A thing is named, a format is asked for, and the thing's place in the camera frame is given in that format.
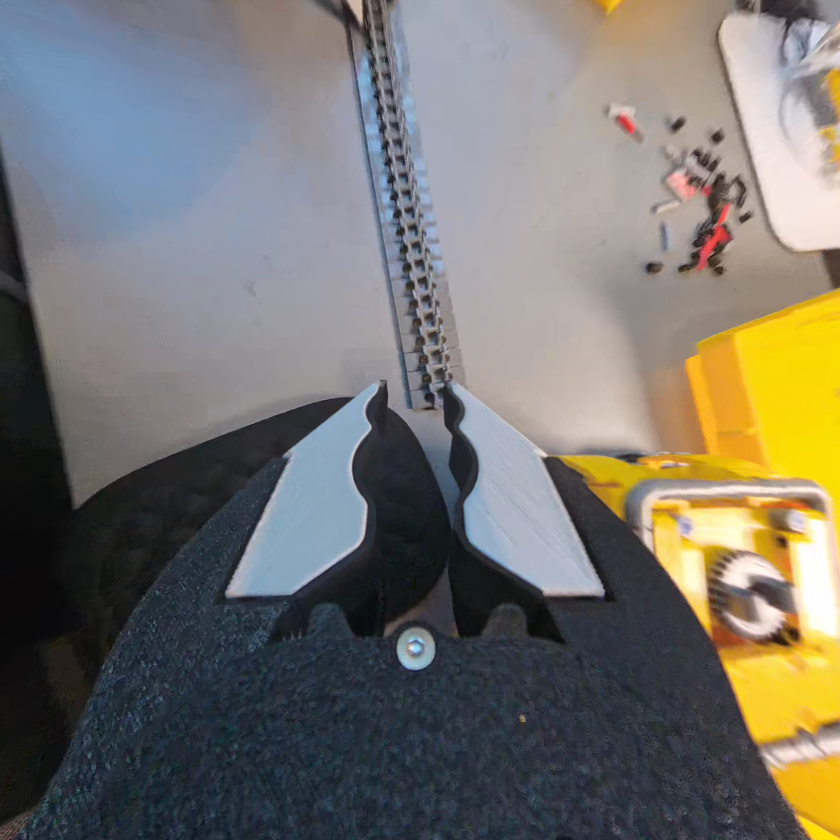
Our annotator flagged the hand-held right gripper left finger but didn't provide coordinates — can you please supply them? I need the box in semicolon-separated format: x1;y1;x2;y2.
224;381;392;602

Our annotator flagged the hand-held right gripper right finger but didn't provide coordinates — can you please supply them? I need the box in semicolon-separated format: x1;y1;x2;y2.
444;381;607;599

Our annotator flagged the yellow toy brick bulldozer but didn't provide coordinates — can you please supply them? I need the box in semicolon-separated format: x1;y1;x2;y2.
558;453;840;840

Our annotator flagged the grey toy track chain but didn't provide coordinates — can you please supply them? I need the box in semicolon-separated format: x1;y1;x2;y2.
348;0;463;412

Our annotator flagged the pile of small brick pins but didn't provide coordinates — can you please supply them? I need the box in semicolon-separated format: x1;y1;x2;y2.
604;103;757;277

